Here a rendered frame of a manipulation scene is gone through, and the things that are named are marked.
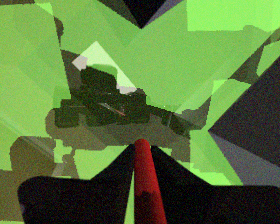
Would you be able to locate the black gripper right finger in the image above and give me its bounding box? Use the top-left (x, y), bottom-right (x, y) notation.
top-left (151, 145), bottom-right (280, 224)

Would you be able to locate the red peg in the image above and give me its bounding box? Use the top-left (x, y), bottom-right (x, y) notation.
top-left (134, 139), bottom-right (167, 224)

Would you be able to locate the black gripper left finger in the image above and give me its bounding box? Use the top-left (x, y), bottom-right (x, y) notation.
top-left (17, 144), bottom-right (135, 224)

